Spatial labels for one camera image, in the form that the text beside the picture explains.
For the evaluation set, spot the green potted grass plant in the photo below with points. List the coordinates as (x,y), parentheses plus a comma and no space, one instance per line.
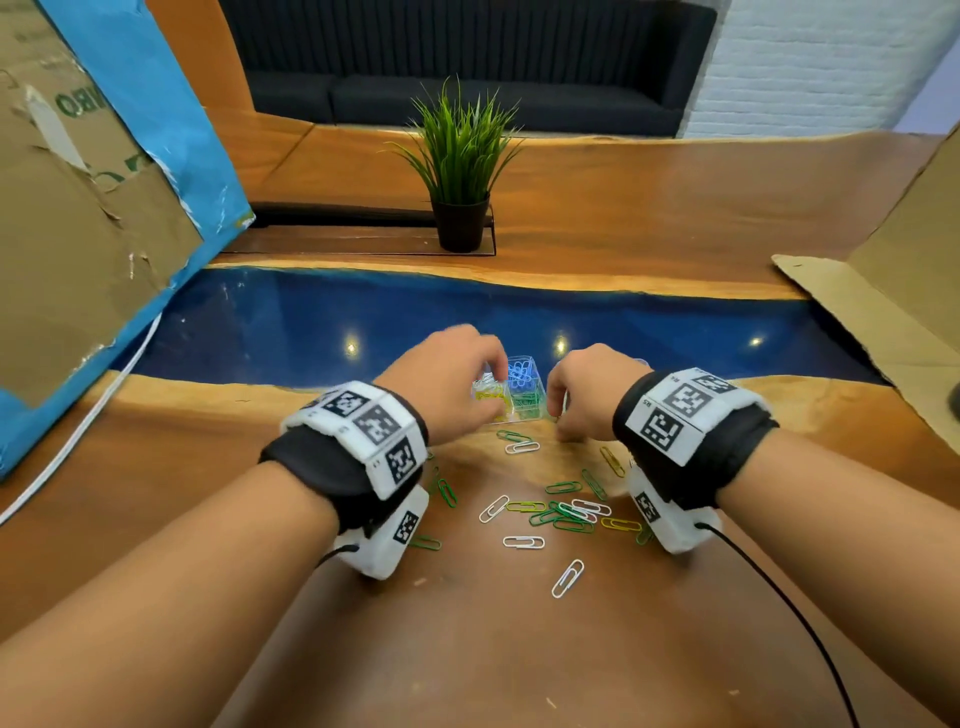
(459,165)

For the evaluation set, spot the person's left forearm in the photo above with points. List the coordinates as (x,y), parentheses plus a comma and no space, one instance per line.
(165,600)

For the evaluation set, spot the person's left fingers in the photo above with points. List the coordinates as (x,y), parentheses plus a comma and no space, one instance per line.
(491,352)

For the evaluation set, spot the sorted heap of paper clips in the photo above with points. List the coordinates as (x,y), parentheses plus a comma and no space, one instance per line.
(525,386)

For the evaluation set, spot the black marker wristband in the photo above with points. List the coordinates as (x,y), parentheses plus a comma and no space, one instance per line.
(697,450)
(330,465)

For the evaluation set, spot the person's right forearm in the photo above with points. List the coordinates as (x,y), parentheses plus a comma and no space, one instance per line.
(847,540)

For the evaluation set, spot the person's right thumb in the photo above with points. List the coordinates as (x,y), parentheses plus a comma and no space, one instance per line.
(556,390)

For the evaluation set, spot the cardboard sheet with blue tape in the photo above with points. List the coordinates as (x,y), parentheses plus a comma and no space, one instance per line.
(82,225)

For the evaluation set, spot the plain brown cardboard sheet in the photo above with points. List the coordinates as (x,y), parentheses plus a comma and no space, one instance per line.
(907,300)

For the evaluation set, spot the clear plastic compartment box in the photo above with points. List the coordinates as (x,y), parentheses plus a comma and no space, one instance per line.
(529,390)

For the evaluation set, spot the small dark object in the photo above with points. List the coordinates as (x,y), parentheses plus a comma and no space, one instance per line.
(955,401)

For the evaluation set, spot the scattered coloured paper clips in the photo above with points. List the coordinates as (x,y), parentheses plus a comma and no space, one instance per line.
(574,514)

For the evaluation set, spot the black sofa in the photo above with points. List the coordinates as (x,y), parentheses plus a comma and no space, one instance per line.
(465,67)

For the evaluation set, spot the person's left hand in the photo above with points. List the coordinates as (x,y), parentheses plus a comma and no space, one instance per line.
(442,382)

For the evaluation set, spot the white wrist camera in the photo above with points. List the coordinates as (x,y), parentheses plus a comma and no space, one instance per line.
(671,525)
(386,544)

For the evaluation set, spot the person's right hand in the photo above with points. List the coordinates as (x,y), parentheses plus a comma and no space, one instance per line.
(596,390)

